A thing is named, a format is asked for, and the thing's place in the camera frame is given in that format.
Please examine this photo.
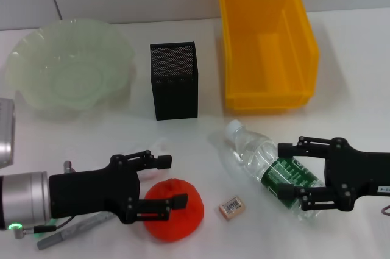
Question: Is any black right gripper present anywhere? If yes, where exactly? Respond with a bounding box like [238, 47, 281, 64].
[276, 136, 390, 213]

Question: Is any yellow plastic bin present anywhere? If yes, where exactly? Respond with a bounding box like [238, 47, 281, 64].
[217, 0, 321, 110]

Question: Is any black mesh pen holder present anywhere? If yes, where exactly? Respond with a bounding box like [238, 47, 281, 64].
[149, 41, 199, 121]

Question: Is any red-orange knitted orange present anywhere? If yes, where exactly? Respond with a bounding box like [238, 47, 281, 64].
[143, 178, 204, 243]

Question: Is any left gripper cable with plug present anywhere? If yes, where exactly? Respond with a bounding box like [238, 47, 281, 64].
[18, 215, 76, 236]

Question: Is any silver marker pen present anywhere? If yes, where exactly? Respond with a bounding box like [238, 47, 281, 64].
[36, 211, 116, 251]

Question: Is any clear water bottle green label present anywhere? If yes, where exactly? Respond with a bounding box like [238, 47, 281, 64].
[224, 119, 332, 222]

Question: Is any beige eraser with barcode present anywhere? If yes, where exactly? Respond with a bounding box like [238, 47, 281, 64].
[218, 196, 246, 220]

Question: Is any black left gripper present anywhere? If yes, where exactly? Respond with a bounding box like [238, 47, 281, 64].
[48, 149, 189, 225]

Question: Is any pale green glass fruit plate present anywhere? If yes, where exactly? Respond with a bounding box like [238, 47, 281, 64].
[4, 18, 137, 111]

